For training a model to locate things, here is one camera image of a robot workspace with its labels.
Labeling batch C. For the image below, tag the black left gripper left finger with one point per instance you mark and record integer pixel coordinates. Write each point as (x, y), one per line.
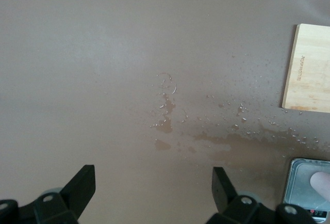
(77, 195)

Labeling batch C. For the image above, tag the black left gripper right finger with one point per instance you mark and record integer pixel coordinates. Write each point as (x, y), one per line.
(227, 198)

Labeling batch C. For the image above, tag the pink plastic cup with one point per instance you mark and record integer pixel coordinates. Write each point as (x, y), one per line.
(322, 185)

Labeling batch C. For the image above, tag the grey digital kitchen scale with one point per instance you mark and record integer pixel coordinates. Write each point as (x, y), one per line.
(299, 182)

